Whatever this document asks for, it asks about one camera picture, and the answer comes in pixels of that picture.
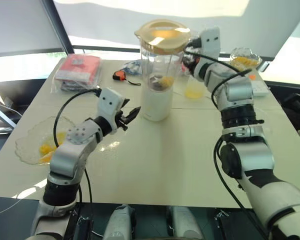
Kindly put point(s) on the grey rounded shape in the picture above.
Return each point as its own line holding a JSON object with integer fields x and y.
{"x": 121, "y": 222}
{"x": 185, "y": 222}

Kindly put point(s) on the blue white plastic bag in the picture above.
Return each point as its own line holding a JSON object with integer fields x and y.
{"x": 132, "y": 67}

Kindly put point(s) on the orange black tape measure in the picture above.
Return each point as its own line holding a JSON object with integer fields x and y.
{"x": 119, "y": 75}

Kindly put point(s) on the cream blender lid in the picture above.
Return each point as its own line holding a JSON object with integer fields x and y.
{"x": 152, "y": 42}

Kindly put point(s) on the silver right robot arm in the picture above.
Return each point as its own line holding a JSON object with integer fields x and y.
{"x": 240, "y": 92}

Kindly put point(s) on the red packages in plastic bag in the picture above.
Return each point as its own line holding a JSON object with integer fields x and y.
{"x": 77, "y": 67}

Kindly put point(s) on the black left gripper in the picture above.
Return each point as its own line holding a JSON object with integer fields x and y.
{"x": 121, "y": 120}

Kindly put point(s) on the dark flat panel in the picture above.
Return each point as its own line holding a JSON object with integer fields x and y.
{"x": 15, "y": 92}

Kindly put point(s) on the white power strip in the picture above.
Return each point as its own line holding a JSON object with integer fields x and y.
{"x": 260, "y": 88}

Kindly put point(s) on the yellow food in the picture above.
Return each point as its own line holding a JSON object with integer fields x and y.
{"x": 245, "y": 62}

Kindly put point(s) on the white blender base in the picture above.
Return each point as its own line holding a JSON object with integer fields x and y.
{"x": 156, "y": 105}

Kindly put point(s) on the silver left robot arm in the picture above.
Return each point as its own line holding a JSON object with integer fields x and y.
{"x": 70, "y": 155}

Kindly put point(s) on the large clear glass bowl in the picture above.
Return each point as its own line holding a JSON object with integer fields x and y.
{"x": 30, "y": 145}

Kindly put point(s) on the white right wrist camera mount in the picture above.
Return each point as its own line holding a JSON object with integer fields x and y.
{"x": 211, "y": 40}

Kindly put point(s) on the black chair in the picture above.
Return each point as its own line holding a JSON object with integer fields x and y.
{"x": 290, "y": 105}

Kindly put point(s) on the yellow fruit chunk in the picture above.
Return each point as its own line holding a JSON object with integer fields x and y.
{"x": 47, "y": 150}
{"x": 45, "y": 160}
{"x": 168, "y": 81}
{"x": 61, "y": 137}

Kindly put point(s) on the plastic cup with yellow juice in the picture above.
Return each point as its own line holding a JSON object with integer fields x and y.
{"x": 195, "y": 92}

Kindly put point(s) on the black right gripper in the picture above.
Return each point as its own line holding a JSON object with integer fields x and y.
{"x": 197, "y": 43}

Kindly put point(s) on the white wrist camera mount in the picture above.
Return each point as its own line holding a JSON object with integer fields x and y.
{"x": 110, "y": 100}
{"x": 211, "y": 40}

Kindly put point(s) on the silver metal frame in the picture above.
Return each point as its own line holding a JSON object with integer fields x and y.
{"x": 8, "y": 120}

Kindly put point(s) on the small orange object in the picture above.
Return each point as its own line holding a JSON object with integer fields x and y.
{"x": 252, "y": 77}

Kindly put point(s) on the black window frame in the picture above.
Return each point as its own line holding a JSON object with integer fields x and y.
{"x": 102, "y": 48}

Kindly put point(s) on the clear blender jar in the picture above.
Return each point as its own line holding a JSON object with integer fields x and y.
{"x": 150, "y": 67}

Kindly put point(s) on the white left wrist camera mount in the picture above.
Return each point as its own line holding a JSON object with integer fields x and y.
{"x": 110, "y": 100}

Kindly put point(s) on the small clear glass bowl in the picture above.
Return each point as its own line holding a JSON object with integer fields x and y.
{"x": 240, "y": 53}

